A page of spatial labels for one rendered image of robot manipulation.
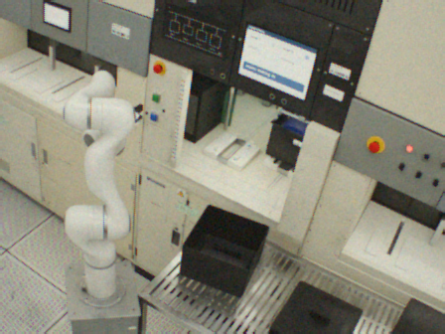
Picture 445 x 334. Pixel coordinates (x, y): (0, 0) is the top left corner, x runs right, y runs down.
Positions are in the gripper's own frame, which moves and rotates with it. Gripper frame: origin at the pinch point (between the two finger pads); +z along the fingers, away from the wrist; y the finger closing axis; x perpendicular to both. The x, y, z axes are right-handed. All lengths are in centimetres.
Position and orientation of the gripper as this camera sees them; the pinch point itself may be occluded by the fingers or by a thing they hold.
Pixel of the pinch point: (138, 108)
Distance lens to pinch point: 225.4
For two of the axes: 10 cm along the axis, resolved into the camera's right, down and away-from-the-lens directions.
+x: 1.6, -7.9, -6.0
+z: 4.9, -4.6, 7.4
